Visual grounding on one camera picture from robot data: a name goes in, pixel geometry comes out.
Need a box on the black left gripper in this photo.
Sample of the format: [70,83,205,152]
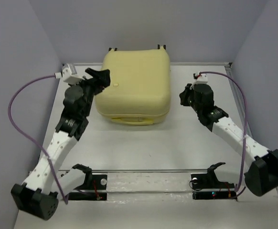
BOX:
[70,68,112,117]

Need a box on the yellow hard-shell suitcase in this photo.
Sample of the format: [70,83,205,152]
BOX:
[95,45,171,125]

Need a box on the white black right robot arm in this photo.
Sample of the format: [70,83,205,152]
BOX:
[179,83,278,197]

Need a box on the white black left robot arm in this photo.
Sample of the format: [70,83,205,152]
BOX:
[8,65,111,220]

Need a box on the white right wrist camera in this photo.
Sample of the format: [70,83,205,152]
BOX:
[192,73,208,86]

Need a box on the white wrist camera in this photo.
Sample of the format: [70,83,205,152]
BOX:
[192,73,208,86]
[54,63,83,85]

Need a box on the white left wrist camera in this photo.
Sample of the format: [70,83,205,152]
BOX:
[54,63,83,85]

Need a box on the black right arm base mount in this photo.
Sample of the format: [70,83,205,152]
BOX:
[189,174,236,200]

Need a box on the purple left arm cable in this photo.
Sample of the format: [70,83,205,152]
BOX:
[8,73,69,205]

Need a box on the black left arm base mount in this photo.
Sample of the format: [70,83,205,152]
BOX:
[68,173,107,201]

